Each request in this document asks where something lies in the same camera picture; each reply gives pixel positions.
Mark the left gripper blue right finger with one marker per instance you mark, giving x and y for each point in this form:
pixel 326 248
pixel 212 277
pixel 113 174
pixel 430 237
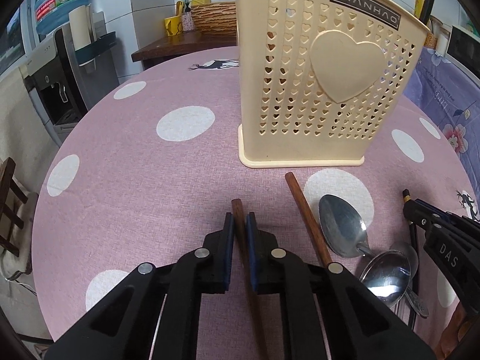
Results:
pixel 326 313

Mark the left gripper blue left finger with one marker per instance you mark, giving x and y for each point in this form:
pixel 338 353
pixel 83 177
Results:
pixel 153 313

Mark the brown wooden chopstick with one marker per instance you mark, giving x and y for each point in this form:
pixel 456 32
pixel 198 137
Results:
pixel 252 300
pixel 313 228

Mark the person's right hand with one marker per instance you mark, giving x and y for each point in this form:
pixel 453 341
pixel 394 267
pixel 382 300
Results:
pixel 458 326

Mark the pink polka dot tablecloth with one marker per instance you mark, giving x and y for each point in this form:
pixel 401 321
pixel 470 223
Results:
pixel 154 166

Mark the wooden stool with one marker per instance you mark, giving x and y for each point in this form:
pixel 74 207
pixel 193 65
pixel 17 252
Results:
pixel 17 213

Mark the white microwave oven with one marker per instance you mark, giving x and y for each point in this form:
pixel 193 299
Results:
pixel 463 46

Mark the cream plastic utensil holder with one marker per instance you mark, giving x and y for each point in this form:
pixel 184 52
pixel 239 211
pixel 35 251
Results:
pixel 318 78

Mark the water dispenser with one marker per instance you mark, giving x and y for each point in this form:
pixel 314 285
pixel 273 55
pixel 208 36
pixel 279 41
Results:
pixel 62 91

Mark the dark wooden counter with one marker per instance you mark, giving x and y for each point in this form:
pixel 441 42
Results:
pixel 185 43

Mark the yellow mug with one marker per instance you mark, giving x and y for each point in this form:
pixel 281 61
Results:
pixel 173 26

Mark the woven basin sink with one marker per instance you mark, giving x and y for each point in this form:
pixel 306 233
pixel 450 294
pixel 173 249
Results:
pixel 216 19

